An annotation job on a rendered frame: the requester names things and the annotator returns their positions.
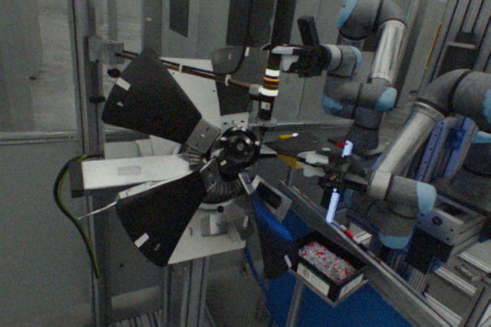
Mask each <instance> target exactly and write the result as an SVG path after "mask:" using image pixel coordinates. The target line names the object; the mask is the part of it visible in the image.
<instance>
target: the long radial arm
mask: <svg viewBox="0 0 491 327"><path fill-rule="evenodd" d="M188 155H189V154H176V155H165V156H155V157H134V158H124V159H113V160H92V161H82V169H83V177H84V197H91V196H97V195H104V194H112V193H121V192H123V191H125V190H129V189H130V188H133V187H137V186H139V185H141V184H143V183H147V181H149V180H151V181H152V184H155V183H159V181H161V180H166V179H170V178H171V177H175V176H176V175H179V174H181V173H187V172H189V171H190V170H189V161H188V159H189V158H188Z"/></svg>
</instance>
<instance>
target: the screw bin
mask: <svg viewBox="0 0 491 327"><path fill-rule="evenodd" d="M295 241H296V242H297V243H298V246H299V249H300V248H302V247H304V246H306V245H308V244H309V243H312V242H314V241H316V242H317V243H319V244H321V245H322V246H324V247H325V248H328V250H329V251H331V252H332V253H335V255H337V256H340V257H341V259H343V260H344V261H345V262H348V263H350V264H351V266H353V267H354V268H355V269H357V270H358V271H357V272H356V273H354V274H353V275H351V276H349V277H348V278H347V279H346V280H344V281H343V282H341V283H337V282H335V281H334V280H333V279H331V278H329V277H328V276H326V275H325V274H324V273H323V272H322V271H320V270H319V269H317V268H316V267H315V266H313V265H312V263H310V262H309V261H308V260H306V259H305V258H304V257H302V256H300V255H297V257H296V259H295V261H294V263H293V264H292V266H291V268H290V269H291V270H292V271H294V272H295V273H297V274H298V275H300V276H301V277H302V278H303V279H305V280H306V281H307V282H309V283H310V284H311V285H313V286H314V287H315V288H316V289H317V290H319V291H320V292H322V294H323V295H324V296H326V297H327V298H328V299H330V300H331V301H332V302H336V301H338V300H339V299H340V298H341V297H342V296H344V295H345V294H347V293H348V292H350V291H351V290H352V289H353V288H354V287H355V286H356V285H357V284H359V283H360V282H363V281H364V277H365V274H366V272H367V268H369V267H370V266H371V265H370V264H369V263H366V262H365V261H363V260H362V259H360V258H358V256H356V255H355V254H353V253H352V252H351V251H349V250H347V249H345V248H344V247H343V246H341V245H340V244H337V243H336V242H335V241H333V240H332V239H330V238H328V237H326V236H325V235H324V234H322V233H320V232H319V231H317V230H314V231H312V232H310V233H308V234H306V235H304V236H301V237H299V238H297V239H295Z"/></svg>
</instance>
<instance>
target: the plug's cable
mask: <svg viewBox="0 0 491 327"><path fill-rule="evenodd" d="M102 156H103V152H95V153H89V154H83V155H80V156H77V157H74V158H72V159H71V160H69V161H68V162H75V161H80V160H85V159H88V158H92V157H102ZM68 162H67V163H66V164H65V165H64V166H63V167H62V169H61V171H60V173H59V174H58V177H56V181H55V182H54V186H53V197H54V201H55V202H56V204H57V206H58V207H59V208H60V209H61V211H62V212H63V213H64V215H65V216H66V217H67V218H68V219H69V220H70V221H71V222H72V223H73V224H74V225H75V226H76V228H77V230H78V232H79V233H80V235H81V237H82V239H83V241H84V244H86V245H85V246H86V247H87V251H88V253H89V256H90V258H91V263H92V266H93V268H94V274H95V277H96V279H98V278H99V279H100V278H101V275H100V272H99V269H98V266H97V261H96V258H95V255H94V251H93V248H92V246H91V243H90V240H89V239H88V237H87V234H86V232H85V231H84V230H83V228H82V226H81V225H80V223H79V222H78V221H77V220H76V219H75V218H74V217H73V216H72V215H71V213H70V212H69V211H68V210H67V208H66V207H65V206H64V204H63V202H62V200H61V185H62V183H63V181H64V178H65V177H66V175H67V173H68V172H69V166H68Z"/></svg>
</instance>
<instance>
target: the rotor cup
mask: <svg viewBox="0 0 491 327"><path fill-rule="evenodd" d="M221 135H222V136H221ZM221 135H218V137H217V138H219V137H220V136H221V137H220V138H219V139H218V140H217V138H216V139H215V141H214V142H213V144H212V145H211V147H209V149H208V150H207V152H205V153H204V154H202V153H201V154H200V160H201V164H202V166H203V165H204V164H205V163H206V162H207V161H208V160H210V159H211V158H212V157H213V156H214V157H215V158H216V162H217V164H218V168H219V173H220V179H219V181H220V182H225V183H227V182H232V181H234V180H237V179H239V178H238V176H237V174H238V173H241V172H244V171H246V169H247V168H248V167H250V166H252V165H253V164H254V163H255V162H256V161H257V160H258V158H259V154H260V146H259V141H258V139H257V137H256V136H255V135H254V133H253V132H251V131H250V130H249V129H247V128H245V127H243V126H232V127H231V128H229V129H227V130H225V131H224V132H223V133H222V134H221ZM239 143H241V144H243V145H244V149H243V150H238V148H237V144H239ZM224 160H225V161H226V163H225V164H223V165H222V164H221V163H222V162H223V161H224Z"/></svg>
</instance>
